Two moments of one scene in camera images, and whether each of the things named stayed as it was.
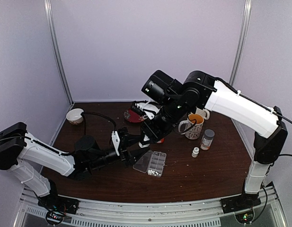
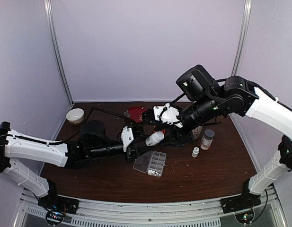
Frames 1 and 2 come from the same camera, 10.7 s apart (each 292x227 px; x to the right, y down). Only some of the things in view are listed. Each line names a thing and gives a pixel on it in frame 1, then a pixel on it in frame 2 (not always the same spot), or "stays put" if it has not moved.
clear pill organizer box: (152, 162) stays put
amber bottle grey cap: (207, 139) stays put
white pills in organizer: (150, 172) stays put
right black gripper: (153, 133) → (179, 137)
